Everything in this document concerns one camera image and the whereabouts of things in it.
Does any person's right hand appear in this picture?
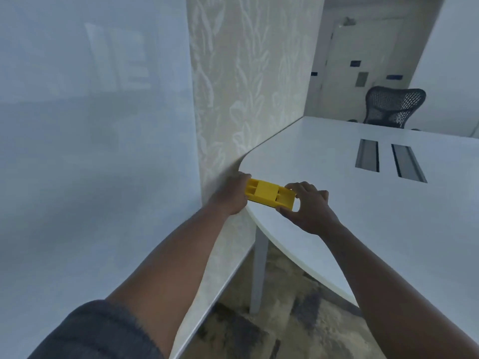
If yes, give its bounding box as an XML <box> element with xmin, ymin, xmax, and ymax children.
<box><xmin>276</xmin><ymin>182</ymin><xmax>342</xmax><ymax>236</ymax></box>

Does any person's left hand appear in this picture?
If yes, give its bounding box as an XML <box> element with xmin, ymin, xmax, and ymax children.
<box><xmin>208</xmin><ymin>173</ymin><xmax>252</xmax><ymax>216</ymax></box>

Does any yellow plastic block tool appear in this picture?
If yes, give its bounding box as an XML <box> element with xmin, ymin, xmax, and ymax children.
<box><xmin>244</xmin><ymin>178</ymin><xmax>298</xmax><ymax>211</ymax></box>

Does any person's right forearm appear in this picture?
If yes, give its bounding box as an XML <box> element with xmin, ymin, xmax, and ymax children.
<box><xmin>319</xmin><ymin>223</ymin><xmax>479</xmax><ymax>359</ymax></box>

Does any person's left forearm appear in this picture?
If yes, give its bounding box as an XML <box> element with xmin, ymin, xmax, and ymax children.
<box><xmin>106</xmin><ymin>204</ymin><xmax>245</xmax><ymax>359</ymax></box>

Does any white table leg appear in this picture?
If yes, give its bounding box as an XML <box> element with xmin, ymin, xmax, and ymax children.
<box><xmin>249</xmin><ymin>225</ymin><xmax>269</xmax><ymax>315</ymax></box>

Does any black mesh office chair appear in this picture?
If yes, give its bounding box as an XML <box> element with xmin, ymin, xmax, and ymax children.
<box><xmin>347</xmin><ymin>86</ymin><xmax>427</xmax><ymax>131</ymax></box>

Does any white door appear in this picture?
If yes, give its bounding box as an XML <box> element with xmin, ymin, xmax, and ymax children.
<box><xmin>319</xmin><ymin>18</ymin><xmax>406</xmax><ymax>124</ymax></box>

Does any grey sleeve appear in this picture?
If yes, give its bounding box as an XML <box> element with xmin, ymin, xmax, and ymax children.
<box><xmin>27</xmin><ymin>300</ymin><xmax>165</xmax><ymax>359</ymax></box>

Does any grey table cable slot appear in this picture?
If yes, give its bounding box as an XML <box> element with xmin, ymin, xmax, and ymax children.
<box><xmin>391</xmin><ymin>144</ymin><xmax>428</xmax><ymax>183</ymax></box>
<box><xmin>355</xmin><ymin>139</ymin><xmax>380</xmax><ymax>173</ymax></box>

